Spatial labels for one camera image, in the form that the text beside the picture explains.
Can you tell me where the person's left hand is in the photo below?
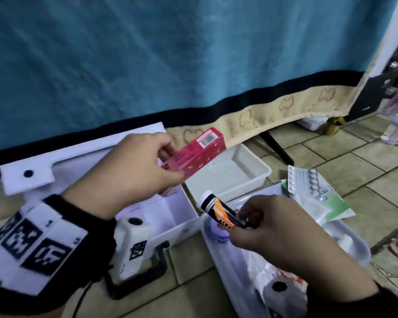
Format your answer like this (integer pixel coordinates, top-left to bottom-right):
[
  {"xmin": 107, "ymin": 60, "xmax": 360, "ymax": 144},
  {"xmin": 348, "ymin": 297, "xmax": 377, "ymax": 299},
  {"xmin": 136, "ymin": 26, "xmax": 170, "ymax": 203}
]
[{"xmin": 61, "ymin": 132, "xmax": 186, "ymax": 220}]

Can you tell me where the person's right hand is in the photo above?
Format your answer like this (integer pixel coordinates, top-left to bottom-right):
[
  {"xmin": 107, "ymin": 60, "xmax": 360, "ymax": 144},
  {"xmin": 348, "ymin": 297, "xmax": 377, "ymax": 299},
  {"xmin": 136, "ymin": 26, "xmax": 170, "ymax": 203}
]
[{"xmin": 228, "ymin": 195, "xmax": 379, "ymax": 301}]

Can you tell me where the orange black tube white cap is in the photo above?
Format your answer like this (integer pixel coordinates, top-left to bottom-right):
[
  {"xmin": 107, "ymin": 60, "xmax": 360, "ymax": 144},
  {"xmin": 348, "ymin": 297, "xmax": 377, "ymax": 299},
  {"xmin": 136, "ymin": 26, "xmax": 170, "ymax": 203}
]
[{"xmin": 197, "ymin": 190, "xmax": 249, "ymax": 231}]

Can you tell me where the pink medicine box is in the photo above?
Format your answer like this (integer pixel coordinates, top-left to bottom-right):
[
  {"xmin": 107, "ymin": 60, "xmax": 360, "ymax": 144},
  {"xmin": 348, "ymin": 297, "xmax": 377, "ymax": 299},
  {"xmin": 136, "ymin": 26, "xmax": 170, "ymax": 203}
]
[{"xmin": 157, "ymin": 127, "xmax": 227, "ymax": 197}]

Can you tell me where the person's right forearm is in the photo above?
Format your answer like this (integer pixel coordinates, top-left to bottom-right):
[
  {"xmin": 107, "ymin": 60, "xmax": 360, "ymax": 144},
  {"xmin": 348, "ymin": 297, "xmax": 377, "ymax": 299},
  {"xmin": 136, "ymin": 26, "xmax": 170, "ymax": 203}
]
[{"xmin": 306, "ymin": 282, "xmax": 398, "ymax": 318}]

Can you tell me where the purple capped bottle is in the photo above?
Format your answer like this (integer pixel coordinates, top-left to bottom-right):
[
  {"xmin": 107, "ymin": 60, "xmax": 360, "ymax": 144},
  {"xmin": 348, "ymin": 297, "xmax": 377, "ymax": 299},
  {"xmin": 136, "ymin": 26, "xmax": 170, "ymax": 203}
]
[{"xmin": 210, "ymin": 220, "xmax": 233, "ymax": 245}]

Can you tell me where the white plastic bag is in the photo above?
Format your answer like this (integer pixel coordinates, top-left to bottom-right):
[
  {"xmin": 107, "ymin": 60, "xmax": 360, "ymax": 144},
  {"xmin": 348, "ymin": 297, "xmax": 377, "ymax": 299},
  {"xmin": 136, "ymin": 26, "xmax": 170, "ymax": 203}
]
[{"xmin": 240, "ymin": 250, "xmax": 307, "ymax": 318}]

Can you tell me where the white plastic tray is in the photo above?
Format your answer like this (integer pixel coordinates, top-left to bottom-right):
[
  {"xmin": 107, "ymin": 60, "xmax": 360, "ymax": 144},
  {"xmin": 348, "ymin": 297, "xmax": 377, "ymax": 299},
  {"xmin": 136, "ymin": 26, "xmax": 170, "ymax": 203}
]
[{"xmin": 184, "ymin": 143, "xmax": 272, "ymax": 203}]

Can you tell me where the white pill blister pack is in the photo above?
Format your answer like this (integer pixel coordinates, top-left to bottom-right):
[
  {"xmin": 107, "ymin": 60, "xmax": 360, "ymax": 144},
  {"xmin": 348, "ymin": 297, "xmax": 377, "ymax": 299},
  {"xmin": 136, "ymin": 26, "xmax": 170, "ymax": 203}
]
[{"xmin": 287, "ymin": 165, "xmax": 320, "ymax": 197}]

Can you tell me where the black furniture leg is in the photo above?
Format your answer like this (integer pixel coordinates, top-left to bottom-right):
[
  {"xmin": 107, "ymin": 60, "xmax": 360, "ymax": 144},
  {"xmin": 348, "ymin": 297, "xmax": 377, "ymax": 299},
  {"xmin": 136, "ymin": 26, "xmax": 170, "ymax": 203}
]
[{"xmin": 258, "ymin": 131, "xmax": 295, "ymax": 167}]

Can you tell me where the green white medicine packet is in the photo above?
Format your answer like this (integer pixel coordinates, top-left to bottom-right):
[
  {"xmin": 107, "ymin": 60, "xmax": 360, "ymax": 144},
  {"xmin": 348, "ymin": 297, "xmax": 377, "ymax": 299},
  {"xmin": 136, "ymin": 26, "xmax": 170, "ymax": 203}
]
[{"xmin": 281, "ymin": 171, "xmax": 356, "ymax": 225}]

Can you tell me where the white storage box with lid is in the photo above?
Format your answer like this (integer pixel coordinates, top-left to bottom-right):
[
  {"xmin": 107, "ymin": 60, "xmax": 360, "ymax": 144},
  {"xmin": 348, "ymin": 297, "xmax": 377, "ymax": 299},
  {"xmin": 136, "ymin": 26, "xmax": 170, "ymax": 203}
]
[{"xmin": 0, "ymin": 122, "xmax": 201, "ymax": 249}]

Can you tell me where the blue blanket with beige border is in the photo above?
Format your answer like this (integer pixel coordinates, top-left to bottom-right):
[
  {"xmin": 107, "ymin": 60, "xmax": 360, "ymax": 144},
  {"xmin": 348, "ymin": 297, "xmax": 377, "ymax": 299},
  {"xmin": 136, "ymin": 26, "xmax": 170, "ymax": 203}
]
[{"xmin": 0, "ymin": 0, "xmax": 398, "ymax": 182}]

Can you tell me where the white container under blanket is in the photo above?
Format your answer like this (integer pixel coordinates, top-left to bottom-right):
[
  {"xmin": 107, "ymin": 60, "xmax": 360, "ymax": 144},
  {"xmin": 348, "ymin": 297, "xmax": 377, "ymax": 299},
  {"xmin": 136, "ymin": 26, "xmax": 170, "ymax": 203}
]
[{"xmin": 300, "ymin": 117, "xmax": 329, "ymax": 131}]

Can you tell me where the gold furniture foot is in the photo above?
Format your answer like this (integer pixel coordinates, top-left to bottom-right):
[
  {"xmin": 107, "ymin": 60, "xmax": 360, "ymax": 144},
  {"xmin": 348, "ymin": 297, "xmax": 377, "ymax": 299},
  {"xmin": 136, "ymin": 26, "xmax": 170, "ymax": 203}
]
[{"xmin": 321, "ymin": 116, "xmax": 348, "ymax": 136}]

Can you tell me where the black white marker wristband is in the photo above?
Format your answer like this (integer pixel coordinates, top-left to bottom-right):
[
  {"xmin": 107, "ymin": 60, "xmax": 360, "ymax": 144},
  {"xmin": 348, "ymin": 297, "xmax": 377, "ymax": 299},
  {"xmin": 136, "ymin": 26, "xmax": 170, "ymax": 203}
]
[{"xmin": 0, "ymin": 202, "xmax": 88, "ymax": 297}]

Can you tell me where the black handle frame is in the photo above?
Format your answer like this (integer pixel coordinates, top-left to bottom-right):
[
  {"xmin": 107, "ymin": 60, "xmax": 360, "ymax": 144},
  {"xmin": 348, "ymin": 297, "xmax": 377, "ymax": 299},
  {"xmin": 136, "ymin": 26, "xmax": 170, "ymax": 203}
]
[{"xmin": 104, "ymin": 241, "xmax": 168, "ymax": 300}]

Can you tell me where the black cable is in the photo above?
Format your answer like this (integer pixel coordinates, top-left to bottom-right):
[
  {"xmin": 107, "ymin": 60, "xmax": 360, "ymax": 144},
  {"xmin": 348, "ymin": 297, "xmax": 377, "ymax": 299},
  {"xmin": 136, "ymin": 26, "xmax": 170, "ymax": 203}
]
[{"xmin": 71, "ymin": 280, "xmax": 95, "ymax": 318}]

